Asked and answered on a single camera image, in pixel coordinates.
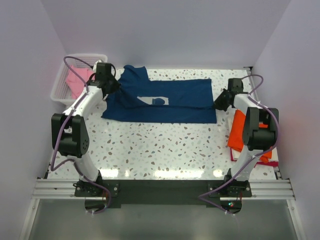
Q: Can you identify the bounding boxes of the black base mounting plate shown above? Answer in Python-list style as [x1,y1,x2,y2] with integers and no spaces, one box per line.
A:
[73,179,253,214]

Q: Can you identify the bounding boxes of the pink t-shirt in basket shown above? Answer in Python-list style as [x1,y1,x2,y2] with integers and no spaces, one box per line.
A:
[65,65,94,99]

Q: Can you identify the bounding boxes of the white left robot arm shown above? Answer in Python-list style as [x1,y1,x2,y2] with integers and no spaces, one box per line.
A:
[50,61,121,196]

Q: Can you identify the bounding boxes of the white folded t-shirt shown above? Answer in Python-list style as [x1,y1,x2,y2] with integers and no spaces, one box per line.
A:
[226,114,280,163]

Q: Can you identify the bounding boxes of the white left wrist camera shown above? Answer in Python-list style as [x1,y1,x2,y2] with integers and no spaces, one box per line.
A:
[92,59,103,72]

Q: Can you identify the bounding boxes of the navy blue printed t-shirt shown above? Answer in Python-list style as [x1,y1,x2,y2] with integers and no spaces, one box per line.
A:
[101,65,217,124]

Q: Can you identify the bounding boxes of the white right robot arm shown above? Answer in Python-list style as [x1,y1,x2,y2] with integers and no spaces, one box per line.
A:
[214,78,280,197]

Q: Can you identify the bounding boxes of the aluminium frame rail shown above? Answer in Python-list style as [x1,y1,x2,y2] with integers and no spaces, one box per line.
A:
[246,67,296,201]

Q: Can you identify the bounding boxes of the orange folded t-shirt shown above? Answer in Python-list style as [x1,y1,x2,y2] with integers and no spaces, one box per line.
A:
[227,109,272,164]

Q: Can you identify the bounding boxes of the white plastic basket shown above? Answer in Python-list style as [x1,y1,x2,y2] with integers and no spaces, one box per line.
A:
[50,53,108,106]

